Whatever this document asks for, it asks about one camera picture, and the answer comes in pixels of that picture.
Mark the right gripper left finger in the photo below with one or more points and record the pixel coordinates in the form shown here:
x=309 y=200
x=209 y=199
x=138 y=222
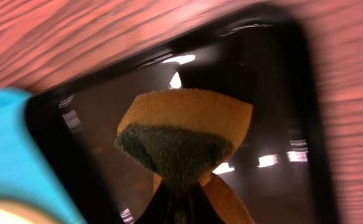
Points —
x=162 y=209

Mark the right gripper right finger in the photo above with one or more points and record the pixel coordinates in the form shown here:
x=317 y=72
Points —
x=198 y=208

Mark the green yellow sponge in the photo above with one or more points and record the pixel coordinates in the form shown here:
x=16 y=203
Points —
x=181 y=136

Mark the yellow green plate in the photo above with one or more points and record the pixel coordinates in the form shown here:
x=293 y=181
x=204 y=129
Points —
x=12 y=212

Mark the black water tray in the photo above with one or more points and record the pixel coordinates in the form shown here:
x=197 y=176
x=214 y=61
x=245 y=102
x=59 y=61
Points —
x=258 y=55

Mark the teal plastic tray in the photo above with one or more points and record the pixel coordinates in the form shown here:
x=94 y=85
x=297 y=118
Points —
x=25 y=174

